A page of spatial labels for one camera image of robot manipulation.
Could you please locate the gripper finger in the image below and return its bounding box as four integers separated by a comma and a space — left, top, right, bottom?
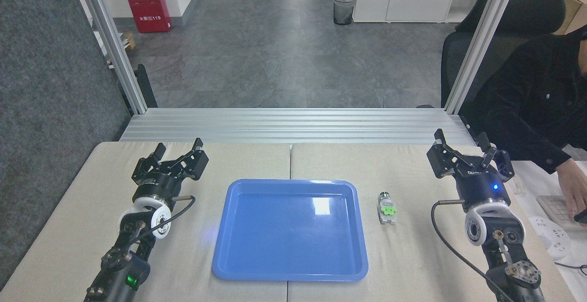
132, 143, 167, 180
426, 129, 480, 179
476, 132, 515, 182
161, 138, 210, 182

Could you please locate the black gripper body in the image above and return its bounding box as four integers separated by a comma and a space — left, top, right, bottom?
459, 167, 511, 211
133, 171, 184, 202

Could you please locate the switch part with green block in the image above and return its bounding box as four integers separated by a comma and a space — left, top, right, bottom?
377, 192, 398, 225

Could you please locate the blue plastic tray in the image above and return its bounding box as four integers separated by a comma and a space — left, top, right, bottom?
211, 179, 369, 281

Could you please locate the person's hand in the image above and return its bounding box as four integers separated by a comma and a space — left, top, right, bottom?
556, 159, 587, 216

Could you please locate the white keyboard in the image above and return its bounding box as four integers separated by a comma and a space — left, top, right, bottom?
536, 195, 579, 230

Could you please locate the person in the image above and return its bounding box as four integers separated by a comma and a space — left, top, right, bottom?
460, 22, 587, 175

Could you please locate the white power strip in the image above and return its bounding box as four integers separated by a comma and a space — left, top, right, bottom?
527, 215, 572, 259

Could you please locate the grey felt partition panel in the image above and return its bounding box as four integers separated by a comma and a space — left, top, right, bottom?
0, 0, 133, 290

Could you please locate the black office chair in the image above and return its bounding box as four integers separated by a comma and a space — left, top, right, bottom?
440, 0, 567, 108

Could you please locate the red fire extinguisher box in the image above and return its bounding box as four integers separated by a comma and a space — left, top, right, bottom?
121, 0, 172, 33

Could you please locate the mesh waste bin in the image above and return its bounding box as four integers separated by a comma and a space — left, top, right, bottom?
333, 0, 356, 26

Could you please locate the black bracket behind post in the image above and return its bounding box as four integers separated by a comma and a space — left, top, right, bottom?
134, 64, 159, 109

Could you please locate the silver aluminium rail bed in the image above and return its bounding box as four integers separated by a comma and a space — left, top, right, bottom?
118, 108, 478, 146

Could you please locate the thin black desk cable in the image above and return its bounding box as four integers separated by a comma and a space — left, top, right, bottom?
554, 261, 587, 276

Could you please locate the silver aluminium post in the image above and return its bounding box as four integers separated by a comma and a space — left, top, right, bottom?
69, 0, 148, 115
443, 0, 521, 115

